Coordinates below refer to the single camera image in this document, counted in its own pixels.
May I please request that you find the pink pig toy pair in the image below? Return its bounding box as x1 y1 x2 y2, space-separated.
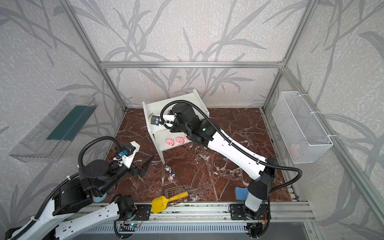
166 139 175 147
176 137 185 145

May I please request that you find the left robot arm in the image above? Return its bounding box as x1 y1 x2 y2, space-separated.
6 160 139 240

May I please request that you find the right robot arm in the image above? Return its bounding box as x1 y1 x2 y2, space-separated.
170 101 277 219

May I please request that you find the white two-tier shelf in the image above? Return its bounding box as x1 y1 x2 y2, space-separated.
141 88 211 165

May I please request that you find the brown slotted spatula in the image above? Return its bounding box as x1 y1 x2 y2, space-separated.
165 186 202 199

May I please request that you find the yellow toy shovel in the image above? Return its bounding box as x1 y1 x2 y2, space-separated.
152 191 189 214

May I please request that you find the light blue round object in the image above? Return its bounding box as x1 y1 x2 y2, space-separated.
93 194 107 203

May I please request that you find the green circuit board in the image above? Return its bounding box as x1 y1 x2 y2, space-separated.
120 223 142 232

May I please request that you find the blue sponge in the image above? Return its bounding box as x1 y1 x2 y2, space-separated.
235 187 249 201

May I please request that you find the pink toy in basket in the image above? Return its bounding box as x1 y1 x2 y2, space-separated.
288 144 301 160

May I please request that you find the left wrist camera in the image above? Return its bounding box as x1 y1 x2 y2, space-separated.
114 141 140 169

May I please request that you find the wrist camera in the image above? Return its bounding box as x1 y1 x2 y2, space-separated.
114 141 140 169
149 114 176 129

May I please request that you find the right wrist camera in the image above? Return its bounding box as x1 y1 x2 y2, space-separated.
149 114 176 129

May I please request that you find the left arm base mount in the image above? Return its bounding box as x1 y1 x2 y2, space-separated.
114 195 152 221

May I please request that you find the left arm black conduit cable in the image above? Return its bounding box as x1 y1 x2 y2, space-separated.
11 136 122 240

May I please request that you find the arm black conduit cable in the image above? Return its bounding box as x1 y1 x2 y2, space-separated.
11 136 122 240
159 99 303 194

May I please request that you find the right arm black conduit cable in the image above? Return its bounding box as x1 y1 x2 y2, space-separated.
159 99 303 194

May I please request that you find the clear plastic wall bin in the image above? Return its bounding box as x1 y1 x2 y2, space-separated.
9 94 98 163

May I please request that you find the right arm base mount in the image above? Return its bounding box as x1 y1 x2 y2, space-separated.
229 203 271 221

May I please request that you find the white wire mesh basket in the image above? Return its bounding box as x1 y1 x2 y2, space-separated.
272 91 333 164

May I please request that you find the aluminium front rail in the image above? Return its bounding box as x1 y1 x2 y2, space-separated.
71 201 316 224

